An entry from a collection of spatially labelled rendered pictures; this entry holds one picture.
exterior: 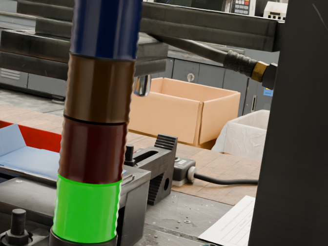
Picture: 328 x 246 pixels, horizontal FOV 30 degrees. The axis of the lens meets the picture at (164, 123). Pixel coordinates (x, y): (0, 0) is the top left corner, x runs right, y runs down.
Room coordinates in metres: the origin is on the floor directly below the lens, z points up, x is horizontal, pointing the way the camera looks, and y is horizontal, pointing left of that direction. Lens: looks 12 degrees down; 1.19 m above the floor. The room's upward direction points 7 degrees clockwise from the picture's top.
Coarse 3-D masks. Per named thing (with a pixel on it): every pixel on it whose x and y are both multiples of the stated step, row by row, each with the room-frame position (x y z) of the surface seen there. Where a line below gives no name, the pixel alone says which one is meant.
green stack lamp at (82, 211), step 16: (64, 192) 0.33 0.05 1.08; (80, 192) 0.32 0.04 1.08; (96, 192) 0.32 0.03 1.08; (112, 192) 0.33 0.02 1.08; (64, 208) 0.33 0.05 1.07; (80, 208) 0.32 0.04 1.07; (96, 208) 0.32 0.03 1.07; (112, 208) 0.33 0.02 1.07; (64, 224) 0.33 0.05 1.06; (80, 224) 0.32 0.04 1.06; (96, 224) 0.32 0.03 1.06; (112, 224) 0.33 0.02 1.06; (80, 240) 0.32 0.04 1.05; (96, 240) 0.32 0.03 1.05
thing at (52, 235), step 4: (52, 232) 0.33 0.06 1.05; (116, 232) 0.35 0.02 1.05; (52, 236) 0.33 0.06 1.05; (56, 236) 0.33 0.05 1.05; (116, 236) 0.34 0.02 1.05; (52, 240) 0.33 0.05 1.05; (56, 240) 0.33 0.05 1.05; (60, 240) 0.32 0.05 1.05; (64, 240) 0.32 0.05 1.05; (68, 240) 0.33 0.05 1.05; (108, 240) 0.33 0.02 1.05; (112, 240) 0.33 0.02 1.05; (116, 240) 0.34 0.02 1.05; (52, 244) 0.33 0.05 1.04; (56, 244) 0.33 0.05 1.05; (60, 244) 0.32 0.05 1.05; (64, 244) 0.32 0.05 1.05; (68, 244) 0.32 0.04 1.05; (72, 244) 0.32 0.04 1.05; (76, 244) 0.32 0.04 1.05; (80, 244) 0.32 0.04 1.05; (84, 244) 0.32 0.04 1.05; (88, 244) 0.32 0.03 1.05; (92, 244) 0.32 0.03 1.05; (96, 244) 0.32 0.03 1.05; (100, 244) 0.33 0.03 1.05; (104, 244) 0.33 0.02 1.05; (108, 244) 0.33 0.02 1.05; (112, 244) 0.33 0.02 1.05; (116, 244) 0.34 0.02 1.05
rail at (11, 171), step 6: (0, 168) 0.63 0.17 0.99; (6, 168) 0.63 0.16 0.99; (12, 168) 0.63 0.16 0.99; (6, 174) 0.63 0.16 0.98; (12, 174) 0.62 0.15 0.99; (18, 174) 0.62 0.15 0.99; (24, 174) 0.62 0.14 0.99; (30, 174) 0.62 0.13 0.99; (0, 180) 0.63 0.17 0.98; (6, 180) 0.63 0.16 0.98; (36, 180) 0.61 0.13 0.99; (42, 180) 0.61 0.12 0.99; (48, 180) 0.61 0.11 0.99; (54, 180) 0.61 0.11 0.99
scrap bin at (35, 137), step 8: (0, 120) 0.97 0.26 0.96; (24, 128) 0.95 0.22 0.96; (32, 128) 0.95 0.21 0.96; (24, 136) 0.95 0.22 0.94; (32, 136) 0.95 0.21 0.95; (40, 136) 0.94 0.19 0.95; (48, 136) 0.93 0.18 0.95; (56, 136) 0.93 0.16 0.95; (32, 144) 0.94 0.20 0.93; (40, 144) 0.94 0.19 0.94; (48, 144) 0.93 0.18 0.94; (56, 144) 0.93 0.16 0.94
